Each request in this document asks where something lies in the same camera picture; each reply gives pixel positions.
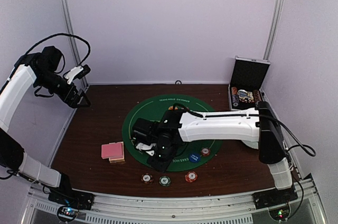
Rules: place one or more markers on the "orange-red poker chip stack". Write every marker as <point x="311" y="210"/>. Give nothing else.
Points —
<point x="191" y="176"/>

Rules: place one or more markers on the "aluminium poker chip case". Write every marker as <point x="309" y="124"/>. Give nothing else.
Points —
<point x="247" y="74"/>

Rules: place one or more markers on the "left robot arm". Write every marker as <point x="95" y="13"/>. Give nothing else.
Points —
<point x="38" y="70"/>

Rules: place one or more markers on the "aluminium frame post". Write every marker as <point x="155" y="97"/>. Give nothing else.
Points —
<point x="273" y="28"/>
<point x="69" y="28"/>

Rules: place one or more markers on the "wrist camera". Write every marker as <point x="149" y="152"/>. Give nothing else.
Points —
<point x="77" y="72"/>
<point x="149" y="149"/>

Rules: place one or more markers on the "left aluminium frame post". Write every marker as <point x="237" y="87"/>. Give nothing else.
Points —
<point x="69" y="28"/>

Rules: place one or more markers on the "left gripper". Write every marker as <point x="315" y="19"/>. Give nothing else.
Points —
<point x="72" y="102"/>

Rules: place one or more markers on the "red-backed card deck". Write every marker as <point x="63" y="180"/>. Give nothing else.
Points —
<point x="106" y="150"/>

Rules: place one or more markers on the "aluminium front rail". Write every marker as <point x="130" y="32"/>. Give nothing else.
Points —
<point x="232" y="208"/>

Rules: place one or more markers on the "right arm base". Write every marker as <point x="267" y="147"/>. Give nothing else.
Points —
<point x="273" y="197"/>

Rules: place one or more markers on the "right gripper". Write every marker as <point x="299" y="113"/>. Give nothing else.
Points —
<point x="161" y="165"/>

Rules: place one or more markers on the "green poker chip stack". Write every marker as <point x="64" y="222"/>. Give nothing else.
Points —
<point x="165" y="180"/>

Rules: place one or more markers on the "pale green ceramic plate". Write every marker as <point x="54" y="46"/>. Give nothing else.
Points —
<point x="253" y="145"/>

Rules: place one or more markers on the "red five poker chip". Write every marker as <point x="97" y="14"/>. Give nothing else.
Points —
<point x="205" y="151"/>

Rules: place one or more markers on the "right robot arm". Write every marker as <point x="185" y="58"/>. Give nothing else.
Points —
<point x="256" y="127"/>

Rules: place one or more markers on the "round green poker mat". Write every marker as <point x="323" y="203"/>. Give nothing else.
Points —
<point x="153" y="109"/>

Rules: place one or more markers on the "right aluminium frame post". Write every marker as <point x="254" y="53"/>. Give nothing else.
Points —
<point x="273" y="28"/>

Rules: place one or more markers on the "blue small blind button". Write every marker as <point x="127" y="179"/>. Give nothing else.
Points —
<point x="194" y="157"/>

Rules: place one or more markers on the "brown poker chip stack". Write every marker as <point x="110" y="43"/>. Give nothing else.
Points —
<point x="147" y="178"/>

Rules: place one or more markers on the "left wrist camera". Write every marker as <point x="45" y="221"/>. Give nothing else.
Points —
<point x="77" y="72"/>

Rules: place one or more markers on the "card deck box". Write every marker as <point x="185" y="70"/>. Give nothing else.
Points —
<point x="117" y="158"/>

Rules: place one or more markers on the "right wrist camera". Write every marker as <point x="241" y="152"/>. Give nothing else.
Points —
<point x="149" y="149"/>

